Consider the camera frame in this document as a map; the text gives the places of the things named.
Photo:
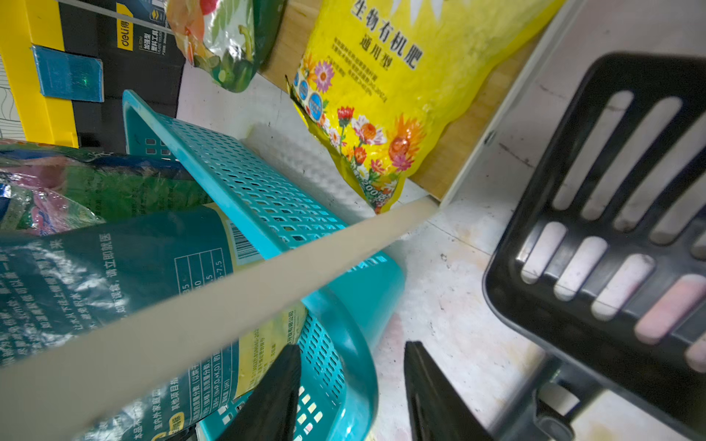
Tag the yellow black toolbox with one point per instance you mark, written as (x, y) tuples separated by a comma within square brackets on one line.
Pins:
[(66, 64)]

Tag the teal plastic basket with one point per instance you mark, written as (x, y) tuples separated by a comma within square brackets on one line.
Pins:
[(346, 316)]

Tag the dark green fertilizer bag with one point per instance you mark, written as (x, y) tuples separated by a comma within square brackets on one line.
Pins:
[(55, 287)]

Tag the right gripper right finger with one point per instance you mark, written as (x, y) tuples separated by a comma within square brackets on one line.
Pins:
[(436, 411)]

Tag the black slotted scoop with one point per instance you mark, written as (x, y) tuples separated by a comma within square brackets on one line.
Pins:
[(576, 287)]

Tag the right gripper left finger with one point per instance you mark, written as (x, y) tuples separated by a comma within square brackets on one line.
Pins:
[(270, 412)]

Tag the green fruit picture bag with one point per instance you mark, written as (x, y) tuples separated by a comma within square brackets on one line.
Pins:
[(230, 40)]

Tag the yellow flower fertilizer bag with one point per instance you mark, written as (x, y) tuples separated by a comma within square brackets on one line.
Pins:
[(380, 81)]

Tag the white wooden two-tier shelf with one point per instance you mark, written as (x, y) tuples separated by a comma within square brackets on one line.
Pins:
[(65, 391)]

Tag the blue green fertilizer bag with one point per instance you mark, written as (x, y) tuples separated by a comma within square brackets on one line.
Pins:
[(48, 189)]

